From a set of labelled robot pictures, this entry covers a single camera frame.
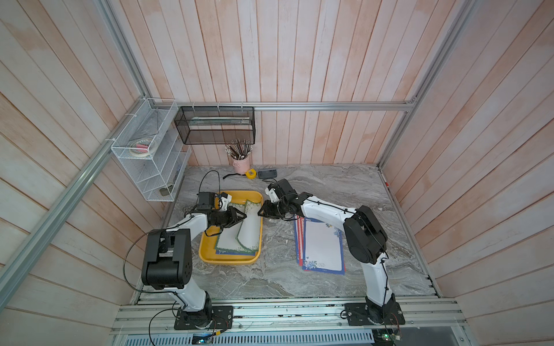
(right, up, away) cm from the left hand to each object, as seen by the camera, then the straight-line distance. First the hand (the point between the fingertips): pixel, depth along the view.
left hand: (244, 218), depth 91 cm
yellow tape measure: (0, +21, +23) cm, 31 cm away
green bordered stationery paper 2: (-7, -9, -1) cm, 12 cm away
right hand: (+6, +2, +1) cm, 6 cm away
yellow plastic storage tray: (+2, +9, +11) cm, 14 cm away
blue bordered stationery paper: (-11, -13, -3) cm, 17 cm away
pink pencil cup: (-4, +25, +23) cm, 34 cm away
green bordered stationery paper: (+2, -6, +1) cm, 6 cm away
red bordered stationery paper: (+24, -10, +1) cm, 26 cm away
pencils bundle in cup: (-6, +34, +22) cm, 41 cm away
